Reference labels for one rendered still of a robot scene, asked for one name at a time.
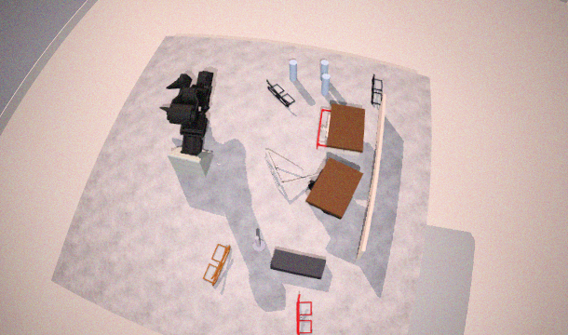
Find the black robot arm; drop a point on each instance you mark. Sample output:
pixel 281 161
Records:
pixel 189 117

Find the brown rectangular glasses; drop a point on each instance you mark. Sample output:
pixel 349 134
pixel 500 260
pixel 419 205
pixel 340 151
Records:
pixel 220 254

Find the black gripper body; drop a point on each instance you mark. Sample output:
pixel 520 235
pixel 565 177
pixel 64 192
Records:
pixel 184 81

